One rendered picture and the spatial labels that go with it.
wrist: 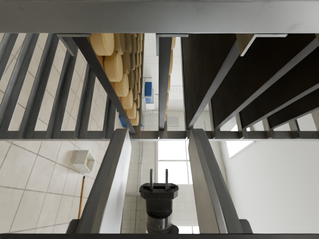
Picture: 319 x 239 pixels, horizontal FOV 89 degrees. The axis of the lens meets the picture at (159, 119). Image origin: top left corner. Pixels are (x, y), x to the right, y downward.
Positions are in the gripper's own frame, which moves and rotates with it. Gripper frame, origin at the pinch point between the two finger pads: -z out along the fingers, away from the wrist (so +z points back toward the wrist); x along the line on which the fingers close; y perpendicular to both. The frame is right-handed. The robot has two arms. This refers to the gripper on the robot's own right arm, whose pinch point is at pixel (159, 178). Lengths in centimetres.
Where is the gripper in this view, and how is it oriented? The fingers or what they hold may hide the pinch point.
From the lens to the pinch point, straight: 55.4
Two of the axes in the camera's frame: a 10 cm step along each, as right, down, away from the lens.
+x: 10.0, 0.0, 0.0
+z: 0.0, 9.8, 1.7
